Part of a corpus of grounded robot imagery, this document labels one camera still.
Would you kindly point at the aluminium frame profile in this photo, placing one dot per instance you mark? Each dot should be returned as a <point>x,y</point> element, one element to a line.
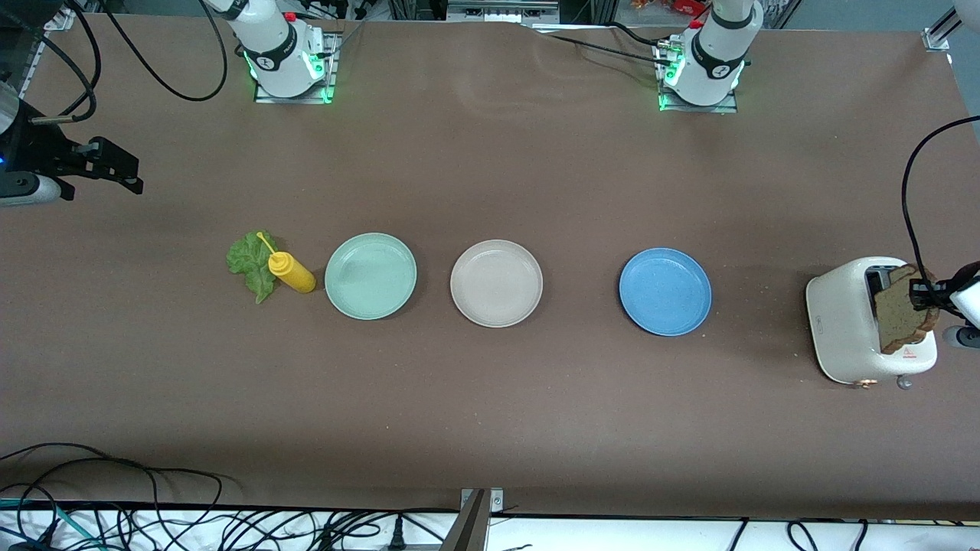
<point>945,30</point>

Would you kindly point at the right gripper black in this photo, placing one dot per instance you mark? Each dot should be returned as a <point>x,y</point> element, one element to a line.
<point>40,148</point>

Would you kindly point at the black power plug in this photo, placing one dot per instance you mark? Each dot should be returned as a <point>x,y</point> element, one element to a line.
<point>397,536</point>

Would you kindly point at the beige plate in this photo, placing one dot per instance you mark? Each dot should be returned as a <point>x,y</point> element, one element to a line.
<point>496,283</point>

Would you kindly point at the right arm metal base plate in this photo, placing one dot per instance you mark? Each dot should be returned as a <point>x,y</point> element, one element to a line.
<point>264,96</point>

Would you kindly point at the white two-slot toaster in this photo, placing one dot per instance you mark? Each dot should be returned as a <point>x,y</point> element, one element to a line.
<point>842,329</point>

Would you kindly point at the mint green plate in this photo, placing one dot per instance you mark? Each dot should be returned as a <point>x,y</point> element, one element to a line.
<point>370,276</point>

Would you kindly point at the green lettuce leaf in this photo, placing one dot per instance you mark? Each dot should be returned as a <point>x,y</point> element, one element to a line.
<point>249,264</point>

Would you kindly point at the metal table clamp bracket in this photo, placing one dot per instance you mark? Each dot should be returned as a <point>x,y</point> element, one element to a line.
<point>475,520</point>

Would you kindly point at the yellow mustard squeeze bottle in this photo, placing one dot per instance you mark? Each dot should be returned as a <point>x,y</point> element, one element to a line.
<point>295,275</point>

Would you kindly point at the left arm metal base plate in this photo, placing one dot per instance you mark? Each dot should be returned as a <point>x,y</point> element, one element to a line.
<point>727,107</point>

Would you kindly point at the blue plate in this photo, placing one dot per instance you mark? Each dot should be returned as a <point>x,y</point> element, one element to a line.
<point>664,291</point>

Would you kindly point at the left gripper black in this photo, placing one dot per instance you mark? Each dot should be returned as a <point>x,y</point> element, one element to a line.
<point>945,291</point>

